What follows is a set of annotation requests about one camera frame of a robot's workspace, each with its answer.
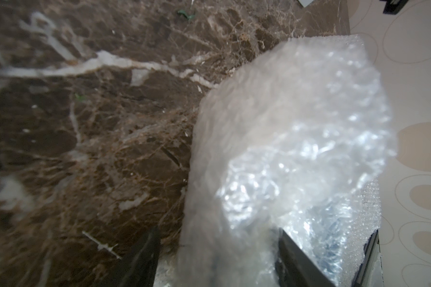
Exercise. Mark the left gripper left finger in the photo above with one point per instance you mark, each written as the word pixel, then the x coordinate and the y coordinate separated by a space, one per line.
pixel 138 267

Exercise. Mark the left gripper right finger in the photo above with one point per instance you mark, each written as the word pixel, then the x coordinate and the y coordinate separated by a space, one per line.
pixel 294 268

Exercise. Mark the white green small device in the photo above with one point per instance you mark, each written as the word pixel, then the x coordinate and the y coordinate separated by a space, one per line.
pixel 305 3

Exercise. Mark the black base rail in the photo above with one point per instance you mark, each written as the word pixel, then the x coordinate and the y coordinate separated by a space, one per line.
pixel 372 254

